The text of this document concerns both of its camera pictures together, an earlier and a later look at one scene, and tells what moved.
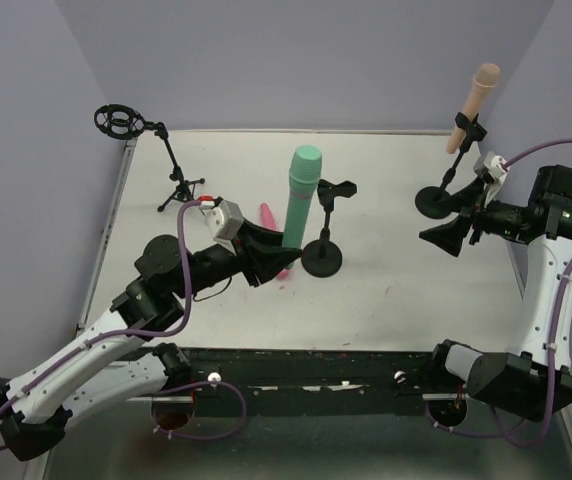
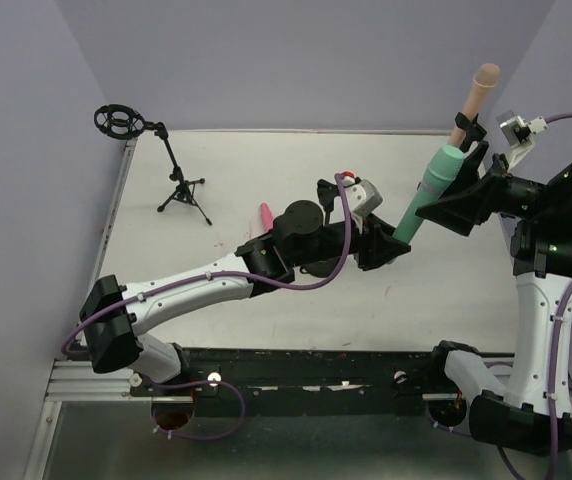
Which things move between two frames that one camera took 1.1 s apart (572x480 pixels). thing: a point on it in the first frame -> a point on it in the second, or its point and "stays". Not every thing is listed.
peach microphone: (485, 78) stays
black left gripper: (246, 260) -> (367, 242)
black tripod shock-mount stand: (127, 123) stays
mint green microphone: (303, 179) -> (444, 167)
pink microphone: (268, 221) stays
